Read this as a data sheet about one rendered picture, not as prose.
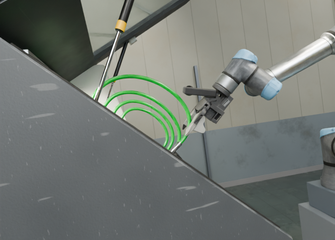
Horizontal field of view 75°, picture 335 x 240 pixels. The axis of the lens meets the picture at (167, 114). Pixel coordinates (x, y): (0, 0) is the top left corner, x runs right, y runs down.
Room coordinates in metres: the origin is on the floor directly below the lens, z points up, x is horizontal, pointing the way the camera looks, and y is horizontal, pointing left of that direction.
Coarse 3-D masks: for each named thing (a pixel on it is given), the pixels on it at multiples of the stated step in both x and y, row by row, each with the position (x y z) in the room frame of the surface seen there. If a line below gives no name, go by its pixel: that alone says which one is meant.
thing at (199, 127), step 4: (196, 116) 0.77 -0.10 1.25; (192, 120) 0.78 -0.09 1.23; (200, 120) 0.78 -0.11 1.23; (204, 120) 0.79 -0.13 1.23; (192, 124) 0.77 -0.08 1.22; (200, 124) 0.78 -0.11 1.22; (188, 128) 0.77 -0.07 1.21; (192, 128) 0.77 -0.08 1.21; (196, 128) 0.78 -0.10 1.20; (200, 128) 0.78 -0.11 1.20; (204, 128) 0.78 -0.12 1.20; (188, 132) 0.77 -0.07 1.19; (200, 132) 0.78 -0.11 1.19
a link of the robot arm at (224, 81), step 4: (220, 76) 0.78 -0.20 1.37; (224, 76) 0.77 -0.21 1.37; (228, 76) 0.76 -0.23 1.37; (216, 80) 0.79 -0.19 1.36; (220, 80) 0.77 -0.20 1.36; (224, 80) 0.76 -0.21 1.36; (228, 80) 0.76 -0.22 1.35; (232, 80) 0.76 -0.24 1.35; (220, 84) 0.77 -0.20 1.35; (224, 84) 0.76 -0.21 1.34; (228, 84) 0.76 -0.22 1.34; (232, 84) 0.76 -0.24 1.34; (236, 84) 0.77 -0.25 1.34; (224, 88) 0.77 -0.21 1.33; (228, 88) 0.76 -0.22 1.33; (232, 88) 0.77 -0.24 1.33; (228, 92) 0.78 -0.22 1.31; (232, 92) 0.78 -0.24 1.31
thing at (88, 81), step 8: (88, 72) 1.07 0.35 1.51; (96, 72) 1.08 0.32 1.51; (72, 80) 1.05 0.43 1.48; (80, 80) 1.06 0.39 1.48; (88, 80) 1.07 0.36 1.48; (96, 80) 1.08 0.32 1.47; (80, 88) 1.06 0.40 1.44; (88, 88) 1.07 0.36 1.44; (96, 88) 1.07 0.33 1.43; (104, 88) 1.08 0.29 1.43; (112, 88) 1.09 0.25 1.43; (104, 96) 1.08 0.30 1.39; (112, 104) 1.09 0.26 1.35; (120, 112) 1.10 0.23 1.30
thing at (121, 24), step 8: (128, 0) 0.45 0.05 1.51; (128, 8) 0.45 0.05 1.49; (120, 16) 0.44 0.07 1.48; (128, 16) 0.45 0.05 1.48; (120, 24) 0.44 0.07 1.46; (120, 32) 0.45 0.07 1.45; (112, 48) 0.44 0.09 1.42; (112, 56) 0.45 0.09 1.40; (104, 72) 0.44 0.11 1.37; (104, 80) 0.44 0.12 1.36; (96, 96) 0.44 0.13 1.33
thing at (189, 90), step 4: (184, 88) 0.77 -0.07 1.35; (188, 88) 0.77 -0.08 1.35; (192, 88) 0.77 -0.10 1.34; (196, 88) 0.77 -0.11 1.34; (200, 88) 0.78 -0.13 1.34; (204, 88) 0.81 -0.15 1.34; (184, 92) 0.77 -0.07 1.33; (188, 92) 0.77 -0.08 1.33; (192, 92) 0.77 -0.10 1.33; (196, 92) 0.77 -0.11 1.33; (200, 92) 0.77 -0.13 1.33; (204, 92) 0.77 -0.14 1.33; (208, 92) 0.77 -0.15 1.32; (212, 92) 0.77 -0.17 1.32; (212, 96) 0.78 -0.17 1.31
